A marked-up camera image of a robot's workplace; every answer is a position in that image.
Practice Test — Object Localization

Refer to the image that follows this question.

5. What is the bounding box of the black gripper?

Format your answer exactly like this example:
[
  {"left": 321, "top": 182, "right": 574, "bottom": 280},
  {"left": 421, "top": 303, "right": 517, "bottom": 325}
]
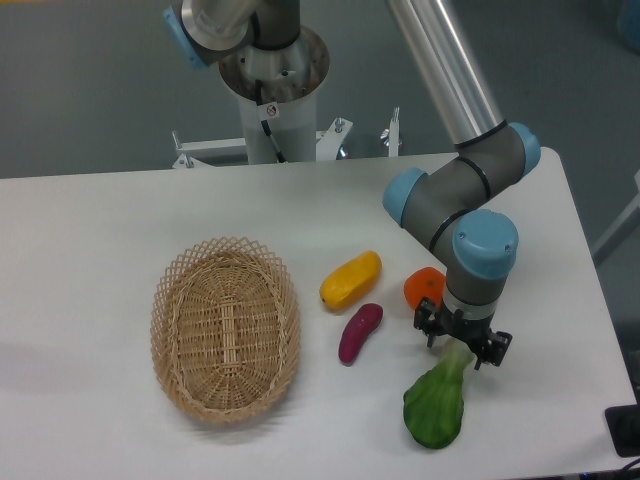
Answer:
[{"left": 413, "top": 297, "right": 513, "bottom": 370}]

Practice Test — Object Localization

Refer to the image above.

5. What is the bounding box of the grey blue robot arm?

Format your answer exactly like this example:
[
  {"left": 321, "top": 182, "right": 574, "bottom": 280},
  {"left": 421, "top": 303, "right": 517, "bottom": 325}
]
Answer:
[{"left": 162, "top": 1, "right": 541, "bottom": 365}]

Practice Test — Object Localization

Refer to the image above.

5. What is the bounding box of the green bok choy vegetable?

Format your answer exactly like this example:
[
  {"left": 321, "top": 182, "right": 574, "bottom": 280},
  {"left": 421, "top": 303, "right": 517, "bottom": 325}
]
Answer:
[{"left": 403, "top": 338, "right": 474, "bottom": 450}]

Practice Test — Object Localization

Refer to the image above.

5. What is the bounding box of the orange tangerine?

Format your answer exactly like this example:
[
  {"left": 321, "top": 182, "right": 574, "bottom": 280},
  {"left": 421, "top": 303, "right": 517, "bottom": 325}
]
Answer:
[{"left": 403, "top": 267, "right": 446, "bottom": 310}]

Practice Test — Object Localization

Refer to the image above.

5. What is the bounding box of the purple sweet potato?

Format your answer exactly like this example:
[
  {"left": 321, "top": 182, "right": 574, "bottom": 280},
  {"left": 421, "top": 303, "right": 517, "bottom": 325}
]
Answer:
[{"left": 338, "top": 303, "right": 384, "bottom": 365}]

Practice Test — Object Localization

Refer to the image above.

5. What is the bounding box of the yellow mango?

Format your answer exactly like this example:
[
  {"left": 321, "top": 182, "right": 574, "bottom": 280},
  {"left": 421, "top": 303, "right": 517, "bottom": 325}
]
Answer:
[{"left": 319, "top": 250, "right": 382, "bottom": 311}]

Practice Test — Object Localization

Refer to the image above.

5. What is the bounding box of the black device at table edge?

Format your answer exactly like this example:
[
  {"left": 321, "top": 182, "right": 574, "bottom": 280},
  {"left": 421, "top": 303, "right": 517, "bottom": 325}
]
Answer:
[{"left": 604, "top": 404, "right": 639, "bottom": 458}]

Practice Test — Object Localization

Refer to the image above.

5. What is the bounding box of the woven wicker basket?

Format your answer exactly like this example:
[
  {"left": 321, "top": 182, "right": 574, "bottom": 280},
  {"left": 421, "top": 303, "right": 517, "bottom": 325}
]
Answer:
[{"left": 150, "top": 237, "right": 301, "bottom": 425}]

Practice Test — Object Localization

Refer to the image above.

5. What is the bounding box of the white frame leg right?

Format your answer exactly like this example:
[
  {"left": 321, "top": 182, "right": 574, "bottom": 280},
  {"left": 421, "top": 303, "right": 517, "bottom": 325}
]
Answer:
[{"left": 591, "top": 172, "right": 639, "bottom": 268}]

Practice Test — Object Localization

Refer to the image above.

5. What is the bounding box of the white metal base frame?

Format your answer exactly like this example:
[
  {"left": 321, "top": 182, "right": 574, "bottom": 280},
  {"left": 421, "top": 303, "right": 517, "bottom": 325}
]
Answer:
[{"left": 171, "top": 106, "right": 403, "bottom": 169}]

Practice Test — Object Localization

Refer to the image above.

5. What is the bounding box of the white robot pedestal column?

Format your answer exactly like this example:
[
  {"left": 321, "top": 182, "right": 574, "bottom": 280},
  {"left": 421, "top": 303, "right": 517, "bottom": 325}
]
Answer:
[{"left": 219, "top": 27, "right": 330, "bottom": 164}]

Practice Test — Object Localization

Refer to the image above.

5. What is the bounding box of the black cable on pedestal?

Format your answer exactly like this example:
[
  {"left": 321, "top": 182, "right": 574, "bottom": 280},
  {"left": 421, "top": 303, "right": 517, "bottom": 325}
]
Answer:
[{"left": 254, "top": 78, "right": 289, "bottom": 164}]

